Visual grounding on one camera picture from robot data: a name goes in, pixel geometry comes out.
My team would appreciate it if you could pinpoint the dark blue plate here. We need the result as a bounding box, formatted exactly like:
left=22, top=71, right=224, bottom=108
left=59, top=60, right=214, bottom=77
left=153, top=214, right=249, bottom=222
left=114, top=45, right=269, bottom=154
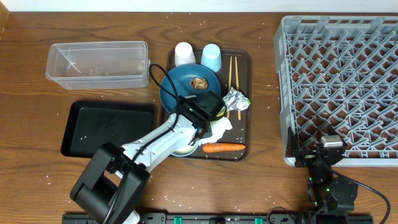
left=159, top=64, right=221, bottom=113

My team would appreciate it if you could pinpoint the light blue bowl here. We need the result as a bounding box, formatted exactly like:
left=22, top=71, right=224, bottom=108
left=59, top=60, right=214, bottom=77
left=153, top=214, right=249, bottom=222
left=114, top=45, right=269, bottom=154
left=171, top=141, right=200, bottom=157

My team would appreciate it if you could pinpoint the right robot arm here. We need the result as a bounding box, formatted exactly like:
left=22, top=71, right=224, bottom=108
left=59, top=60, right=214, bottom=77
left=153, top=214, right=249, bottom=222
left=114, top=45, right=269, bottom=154
left=285, top=126, right=358, bottom=223

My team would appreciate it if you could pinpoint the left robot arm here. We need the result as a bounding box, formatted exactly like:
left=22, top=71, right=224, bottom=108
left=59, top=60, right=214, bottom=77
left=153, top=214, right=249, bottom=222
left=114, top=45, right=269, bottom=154
left=70, top=91, right=225, bottom=223

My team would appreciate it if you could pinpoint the grey dishwasher rack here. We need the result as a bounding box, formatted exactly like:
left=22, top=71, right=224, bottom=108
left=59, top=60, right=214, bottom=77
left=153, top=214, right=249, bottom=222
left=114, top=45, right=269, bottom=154
left=274, top=16, right=397, bottom=167

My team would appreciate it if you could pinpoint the black waste tray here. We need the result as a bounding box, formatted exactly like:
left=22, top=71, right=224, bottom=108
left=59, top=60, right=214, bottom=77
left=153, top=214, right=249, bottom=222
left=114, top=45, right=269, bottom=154
left=60, top=100, right=155, bottom=158

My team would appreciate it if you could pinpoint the crumpled white tissue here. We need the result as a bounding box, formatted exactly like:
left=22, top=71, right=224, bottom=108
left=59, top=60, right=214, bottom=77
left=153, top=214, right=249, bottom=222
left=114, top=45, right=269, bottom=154
left=200, top=117, right=233, bottom=144

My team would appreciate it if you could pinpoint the brown food scrap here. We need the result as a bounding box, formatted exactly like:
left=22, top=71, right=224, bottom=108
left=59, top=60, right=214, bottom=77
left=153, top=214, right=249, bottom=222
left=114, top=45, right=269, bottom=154
left=190, top=77, right=209, bottom=90

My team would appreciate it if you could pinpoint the foil snack wrapper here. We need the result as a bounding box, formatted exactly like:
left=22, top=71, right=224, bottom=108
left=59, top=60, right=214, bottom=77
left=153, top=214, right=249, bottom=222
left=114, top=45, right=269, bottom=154
left=216, top=88, right=251, bottom=117

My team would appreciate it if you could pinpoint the orange carrot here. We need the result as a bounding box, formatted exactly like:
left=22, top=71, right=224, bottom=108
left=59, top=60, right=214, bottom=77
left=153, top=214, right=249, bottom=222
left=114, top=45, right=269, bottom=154
left=203, top=143, right=246, bottom=153

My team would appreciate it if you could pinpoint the dark brown serving tray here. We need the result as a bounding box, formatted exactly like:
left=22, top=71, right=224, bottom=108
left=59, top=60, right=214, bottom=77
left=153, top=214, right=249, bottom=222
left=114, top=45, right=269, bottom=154
left=186, top=49, right=252, bottom=162

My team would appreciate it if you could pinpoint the left wooden chopstick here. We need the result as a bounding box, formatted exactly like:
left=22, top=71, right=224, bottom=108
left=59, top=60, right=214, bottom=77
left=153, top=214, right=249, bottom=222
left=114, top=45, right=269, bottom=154
left=226, top=56, right=233, bottom=118

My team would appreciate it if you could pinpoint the wooden chopstick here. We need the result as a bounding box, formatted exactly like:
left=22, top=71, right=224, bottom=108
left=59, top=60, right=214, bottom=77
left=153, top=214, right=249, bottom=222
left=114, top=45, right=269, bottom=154
left=226, top=56, right=233, bottom=118
left=234, top=57, right=241, bottom=120

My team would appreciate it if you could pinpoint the light blue plastic cup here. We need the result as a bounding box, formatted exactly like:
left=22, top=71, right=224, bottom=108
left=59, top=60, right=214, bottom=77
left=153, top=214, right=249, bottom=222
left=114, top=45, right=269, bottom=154
left=201, top=44, right=222, bottom=72

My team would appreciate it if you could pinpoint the white plastic cup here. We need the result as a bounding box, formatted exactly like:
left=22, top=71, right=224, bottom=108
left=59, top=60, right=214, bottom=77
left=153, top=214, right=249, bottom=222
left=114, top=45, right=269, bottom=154
left=175, top=42, right=196, bottom=67

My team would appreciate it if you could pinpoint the right wooden chopstick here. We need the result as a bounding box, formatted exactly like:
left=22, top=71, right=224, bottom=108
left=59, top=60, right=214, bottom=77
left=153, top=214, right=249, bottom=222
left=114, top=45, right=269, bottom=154
left=234, top=57, right=241, bottom=120

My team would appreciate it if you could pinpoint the clear plastic bin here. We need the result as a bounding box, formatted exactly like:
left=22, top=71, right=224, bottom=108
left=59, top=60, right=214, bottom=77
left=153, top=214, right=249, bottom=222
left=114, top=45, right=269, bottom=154
left=45, top=41, right=150, bottom=90

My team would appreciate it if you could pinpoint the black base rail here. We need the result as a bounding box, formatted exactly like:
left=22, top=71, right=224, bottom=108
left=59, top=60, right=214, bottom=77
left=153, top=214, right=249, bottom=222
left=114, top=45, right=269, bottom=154
left=61, top=212, right=374, bottom=224

